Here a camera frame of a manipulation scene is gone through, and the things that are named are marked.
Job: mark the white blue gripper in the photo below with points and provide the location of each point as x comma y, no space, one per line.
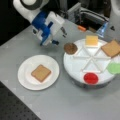
45,26

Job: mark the brown meat patty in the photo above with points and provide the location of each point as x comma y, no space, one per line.
70,48

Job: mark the toast bread slice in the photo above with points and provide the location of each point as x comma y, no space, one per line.
111,49
41,73

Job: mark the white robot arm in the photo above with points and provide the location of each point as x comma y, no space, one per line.
29,9

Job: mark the orange small object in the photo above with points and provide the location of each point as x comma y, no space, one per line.
81,28

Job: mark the yellow cheese slice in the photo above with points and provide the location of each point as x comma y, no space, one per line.
91,41

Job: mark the white paper plate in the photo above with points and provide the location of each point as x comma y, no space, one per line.
28,66

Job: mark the white round divided tray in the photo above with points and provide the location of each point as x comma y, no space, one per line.
88,59

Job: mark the red tomato slice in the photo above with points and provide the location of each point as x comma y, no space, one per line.
90,78

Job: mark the green lettuce piece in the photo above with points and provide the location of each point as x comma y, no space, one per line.
114,68

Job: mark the grey metal frame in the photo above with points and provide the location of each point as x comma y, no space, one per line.
85,13

